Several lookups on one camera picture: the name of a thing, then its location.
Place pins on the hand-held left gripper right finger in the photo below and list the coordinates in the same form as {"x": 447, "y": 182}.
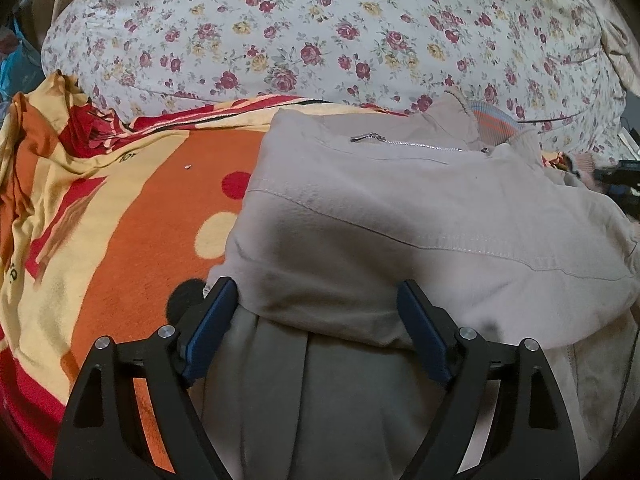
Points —
{"x": 425, "y": 332}

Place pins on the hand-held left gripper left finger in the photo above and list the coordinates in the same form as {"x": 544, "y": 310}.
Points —
{"x": 210, "y": 332}

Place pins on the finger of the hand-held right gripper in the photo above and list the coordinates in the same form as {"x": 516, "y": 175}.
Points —
{"x": 622, "y": 171}

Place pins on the beige zip jacket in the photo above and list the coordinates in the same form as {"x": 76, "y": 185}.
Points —
{"x": 400, "y": 200}

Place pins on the pink fluffy cloth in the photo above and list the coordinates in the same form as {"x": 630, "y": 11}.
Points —
{"x": 582, "y": 165}

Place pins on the orange red printed blanket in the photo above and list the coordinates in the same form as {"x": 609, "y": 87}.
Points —
{"x": 150, "y": 220}

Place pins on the beige cloth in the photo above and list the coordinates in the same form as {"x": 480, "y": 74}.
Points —
{"x": 620, "y": 35}

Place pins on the floral quilt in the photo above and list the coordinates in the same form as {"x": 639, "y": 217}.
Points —
{"x": 300, "y": 25}

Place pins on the blue plastic bag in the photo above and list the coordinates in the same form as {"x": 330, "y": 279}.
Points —
{"x": 15, "y": 62}

